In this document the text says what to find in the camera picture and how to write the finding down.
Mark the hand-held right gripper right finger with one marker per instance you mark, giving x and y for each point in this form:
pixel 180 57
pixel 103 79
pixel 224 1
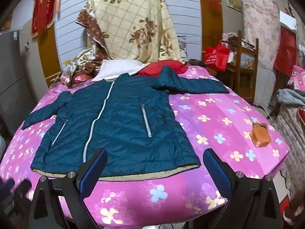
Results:
pixel 216 171

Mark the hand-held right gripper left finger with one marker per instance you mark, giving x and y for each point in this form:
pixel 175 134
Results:
pixel 91 171

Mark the teal puffer jacket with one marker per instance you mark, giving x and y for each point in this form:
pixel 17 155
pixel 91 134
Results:
pixel 124 124

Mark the pink floral bed sheet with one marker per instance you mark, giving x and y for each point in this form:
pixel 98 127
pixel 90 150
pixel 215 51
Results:
pixel 214 128

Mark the orange snack packet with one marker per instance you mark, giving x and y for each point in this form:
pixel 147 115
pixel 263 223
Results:
pixel 261 136

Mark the grey patterned bed cover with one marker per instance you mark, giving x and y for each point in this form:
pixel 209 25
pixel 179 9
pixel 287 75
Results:
pixel 290 136

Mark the clear plastic bag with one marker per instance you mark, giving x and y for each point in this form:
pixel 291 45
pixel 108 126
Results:
pixel 68 75

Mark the white pillow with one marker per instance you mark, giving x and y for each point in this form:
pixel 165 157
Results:
pixel 114 69

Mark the red shopping bag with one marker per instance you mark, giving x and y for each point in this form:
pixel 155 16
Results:
pixel 215 57

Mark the red padded garment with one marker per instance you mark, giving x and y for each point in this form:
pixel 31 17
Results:
pixel 162 68

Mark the wooden chair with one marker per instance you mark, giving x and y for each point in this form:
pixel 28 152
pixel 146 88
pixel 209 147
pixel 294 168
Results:
pixel 239 52

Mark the grey refrigerator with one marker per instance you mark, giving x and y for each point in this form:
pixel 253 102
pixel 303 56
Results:
pixel 14 76

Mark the pink floral pillow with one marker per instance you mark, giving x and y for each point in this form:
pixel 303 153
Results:
pixel 297 78

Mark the red hanging cloth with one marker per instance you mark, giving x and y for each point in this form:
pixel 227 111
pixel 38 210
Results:
pixel 286 52

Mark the brown floral quilt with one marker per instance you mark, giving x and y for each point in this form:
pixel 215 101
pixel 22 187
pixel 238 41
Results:
pixel 90 26

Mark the beige floral checked quilt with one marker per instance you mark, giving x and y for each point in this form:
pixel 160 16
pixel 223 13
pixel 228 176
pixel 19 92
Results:
pixel 128 28

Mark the pink floral hanging blanket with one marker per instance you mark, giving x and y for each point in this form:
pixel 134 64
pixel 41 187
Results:
pixel 259 28

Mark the white paper sheet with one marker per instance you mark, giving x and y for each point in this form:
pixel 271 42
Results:
pixel 287 20

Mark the red tasselled banner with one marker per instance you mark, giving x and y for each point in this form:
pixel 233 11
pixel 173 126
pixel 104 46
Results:
pixel 45 7

